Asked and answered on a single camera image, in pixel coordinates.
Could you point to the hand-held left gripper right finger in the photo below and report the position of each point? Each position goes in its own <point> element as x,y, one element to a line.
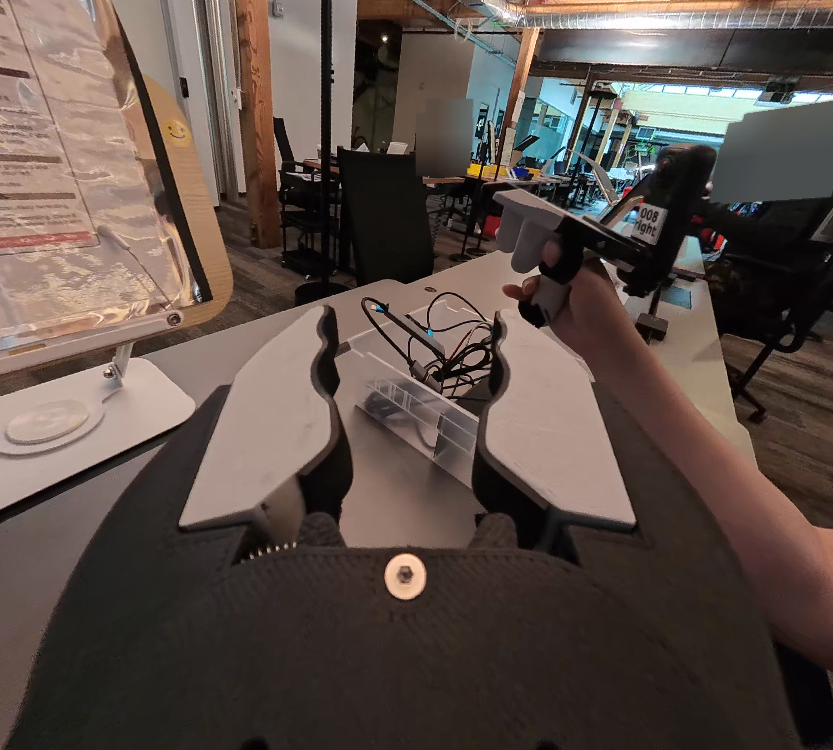
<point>553,431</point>

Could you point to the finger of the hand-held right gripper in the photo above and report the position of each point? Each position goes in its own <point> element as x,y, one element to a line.
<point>520,206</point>
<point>533,249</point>

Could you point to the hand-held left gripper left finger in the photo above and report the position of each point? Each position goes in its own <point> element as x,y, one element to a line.
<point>267,424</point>

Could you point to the clear acrylic bin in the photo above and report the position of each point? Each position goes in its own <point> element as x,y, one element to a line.
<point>416,418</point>

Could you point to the person's right forearm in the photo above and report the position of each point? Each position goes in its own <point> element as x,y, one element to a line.
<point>703,470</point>

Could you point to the person's right hand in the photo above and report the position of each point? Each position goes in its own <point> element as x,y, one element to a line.
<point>595,307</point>

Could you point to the wooden document stand white base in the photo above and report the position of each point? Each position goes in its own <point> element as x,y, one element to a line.
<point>130,398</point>

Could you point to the black floor pole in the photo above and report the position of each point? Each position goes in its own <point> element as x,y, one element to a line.
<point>326,112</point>

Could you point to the yellow smiley sticker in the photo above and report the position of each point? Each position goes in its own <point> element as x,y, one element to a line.
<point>176,133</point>

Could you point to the printed instruction sheet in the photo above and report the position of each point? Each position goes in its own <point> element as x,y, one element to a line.
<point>39,177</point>

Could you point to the wooden support post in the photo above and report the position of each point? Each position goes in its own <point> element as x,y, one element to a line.
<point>524,79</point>
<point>257,112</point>

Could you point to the black table mount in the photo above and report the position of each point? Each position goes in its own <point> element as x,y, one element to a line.
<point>651,327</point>

